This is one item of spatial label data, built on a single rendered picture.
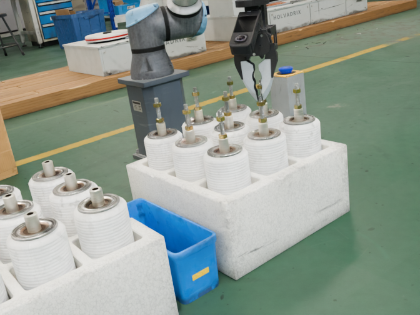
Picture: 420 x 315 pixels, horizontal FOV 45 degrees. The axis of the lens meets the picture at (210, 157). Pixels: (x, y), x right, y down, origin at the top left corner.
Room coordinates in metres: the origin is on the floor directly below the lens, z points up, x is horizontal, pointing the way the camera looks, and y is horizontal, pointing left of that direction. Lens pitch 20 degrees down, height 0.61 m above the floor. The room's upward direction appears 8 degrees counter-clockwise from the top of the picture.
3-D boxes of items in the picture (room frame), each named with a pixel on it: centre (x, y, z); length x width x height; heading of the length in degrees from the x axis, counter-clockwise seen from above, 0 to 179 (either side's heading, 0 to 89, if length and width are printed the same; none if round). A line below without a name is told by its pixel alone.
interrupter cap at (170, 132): (1.21, 0.11, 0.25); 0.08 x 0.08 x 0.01
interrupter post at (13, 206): (0.87, 0.37, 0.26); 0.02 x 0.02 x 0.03
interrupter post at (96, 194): (0.84, 0.21, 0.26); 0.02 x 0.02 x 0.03
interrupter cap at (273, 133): (1.09, -0.13, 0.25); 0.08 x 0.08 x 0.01
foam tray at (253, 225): (1.19, -0.06, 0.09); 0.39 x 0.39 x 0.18; 37
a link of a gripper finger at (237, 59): (1.10, -0.11, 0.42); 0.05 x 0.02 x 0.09; 69
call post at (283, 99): (1.42, -0.24, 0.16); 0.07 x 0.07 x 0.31; 37
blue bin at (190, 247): (1.00, 0.14, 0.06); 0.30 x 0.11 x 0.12; 36
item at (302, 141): (1.16, -0.22, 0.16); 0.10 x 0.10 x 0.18
